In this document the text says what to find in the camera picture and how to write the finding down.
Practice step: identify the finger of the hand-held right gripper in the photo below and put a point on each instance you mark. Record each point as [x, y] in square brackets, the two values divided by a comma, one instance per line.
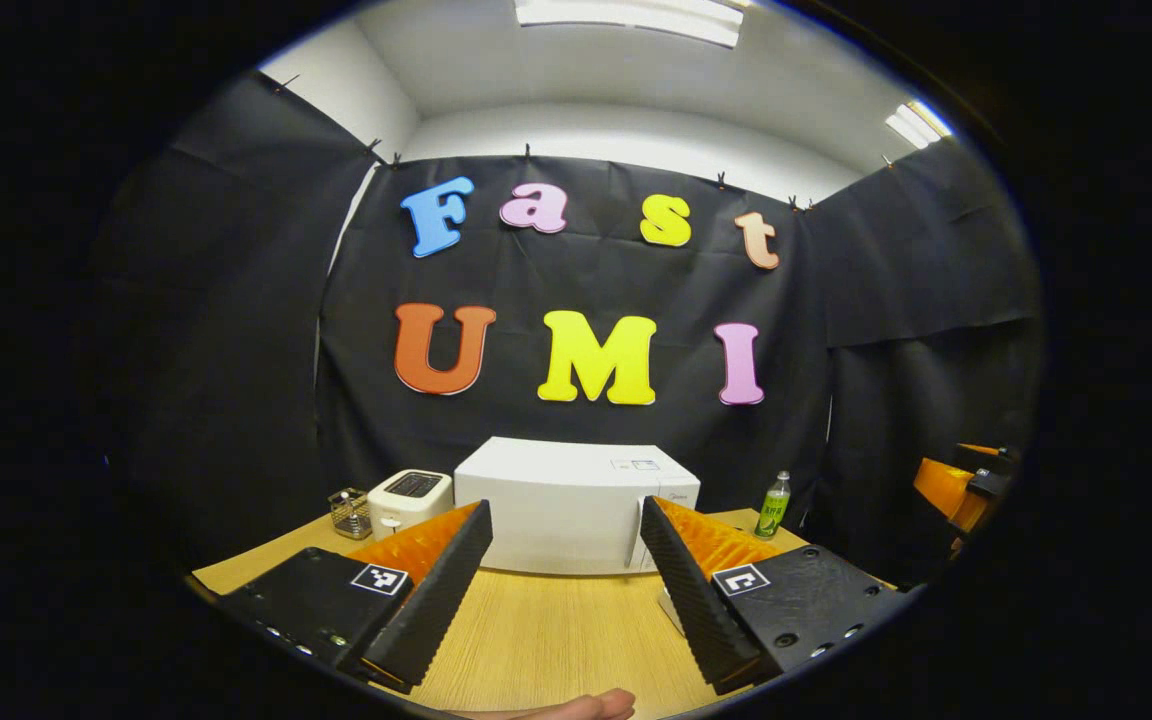
[946, 490]

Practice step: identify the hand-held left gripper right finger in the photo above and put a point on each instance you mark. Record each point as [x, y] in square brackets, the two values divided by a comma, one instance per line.
[696, 600]

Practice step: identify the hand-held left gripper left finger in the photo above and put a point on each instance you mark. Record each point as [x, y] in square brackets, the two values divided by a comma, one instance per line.
[436, 600]

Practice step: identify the white microwave oven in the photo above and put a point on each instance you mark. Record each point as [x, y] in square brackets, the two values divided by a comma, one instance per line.
[566, 510]

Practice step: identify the white rectangular dish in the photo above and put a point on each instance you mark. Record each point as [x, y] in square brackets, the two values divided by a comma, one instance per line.
[671, 608]

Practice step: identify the white toaster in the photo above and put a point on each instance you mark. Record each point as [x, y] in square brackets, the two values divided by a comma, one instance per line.
[406, 505]

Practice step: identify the green drink bottle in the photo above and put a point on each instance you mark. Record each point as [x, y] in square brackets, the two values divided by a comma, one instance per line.
[772, 510]

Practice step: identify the black backdrop cloth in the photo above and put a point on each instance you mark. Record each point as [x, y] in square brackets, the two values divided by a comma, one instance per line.
[236, 330]

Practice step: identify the small ceiling light panel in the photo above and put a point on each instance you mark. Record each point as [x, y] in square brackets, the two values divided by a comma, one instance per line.
[918, 125]

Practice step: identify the large ceiling light panel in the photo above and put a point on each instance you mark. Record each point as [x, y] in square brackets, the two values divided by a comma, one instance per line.
[626, 15]

